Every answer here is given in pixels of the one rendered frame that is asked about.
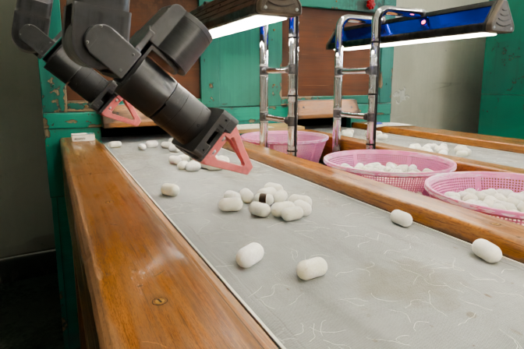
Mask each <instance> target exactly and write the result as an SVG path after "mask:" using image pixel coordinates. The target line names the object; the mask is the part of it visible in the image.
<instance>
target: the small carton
mask: <svg viewBox="0 0 524 349"><path fill-rule="evenodd" d="M71 137H72V142H80V141H94V140H95V135H94V133H93V132H85V133H71Z"/></svg>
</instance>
